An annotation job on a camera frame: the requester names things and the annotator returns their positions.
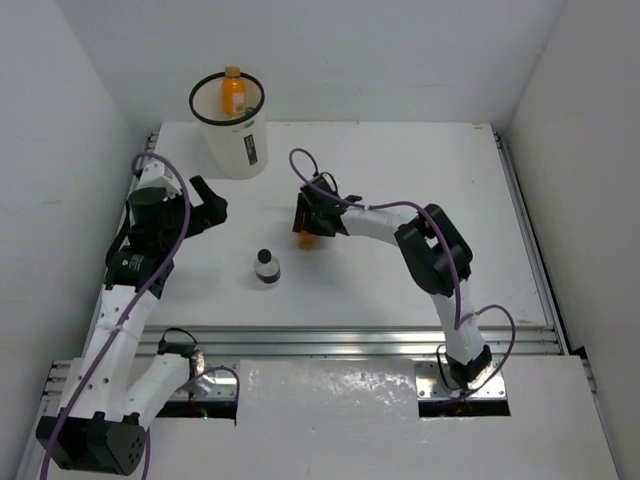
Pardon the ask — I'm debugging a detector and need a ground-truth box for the orange juice bottle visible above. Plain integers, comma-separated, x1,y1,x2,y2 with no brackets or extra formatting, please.
221,66,246,117
294,213,316,250

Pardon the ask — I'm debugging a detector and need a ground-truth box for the clear bottle black label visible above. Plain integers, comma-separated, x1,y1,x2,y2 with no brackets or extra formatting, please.
254,249,281,285

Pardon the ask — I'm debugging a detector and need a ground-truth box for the white front cover panel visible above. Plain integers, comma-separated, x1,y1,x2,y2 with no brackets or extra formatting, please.
135,356,617,479

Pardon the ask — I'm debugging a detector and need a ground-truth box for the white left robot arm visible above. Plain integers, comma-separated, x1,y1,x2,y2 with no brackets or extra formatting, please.
36,167,227,478

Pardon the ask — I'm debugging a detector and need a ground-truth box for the white plastic bin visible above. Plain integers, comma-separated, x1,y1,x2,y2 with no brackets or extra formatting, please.
188,71,268,180

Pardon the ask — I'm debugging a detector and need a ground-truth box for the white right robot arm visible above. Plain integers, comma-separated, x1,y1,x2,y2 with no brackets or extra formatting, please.
293,173,492,390

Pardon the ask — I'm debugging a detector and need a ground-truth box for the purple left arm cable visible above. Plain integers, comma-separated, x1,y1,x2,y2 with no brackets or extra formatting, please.
37,152,241,480

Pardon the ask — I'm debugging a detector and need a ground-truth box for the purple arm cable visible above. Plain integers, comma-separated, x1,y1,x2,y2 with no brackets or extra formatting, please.
288,147,517,401
37,152,241,480

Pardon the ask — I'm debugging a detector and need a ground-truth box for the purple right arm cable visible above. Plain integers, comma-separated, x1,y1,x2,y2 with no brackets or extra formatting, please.
288,147,517,401

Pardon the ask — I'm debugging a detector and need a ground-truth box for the aluminium rail frame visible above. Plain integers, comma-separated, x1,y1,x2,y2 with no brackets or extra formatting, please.
14,124,621,480

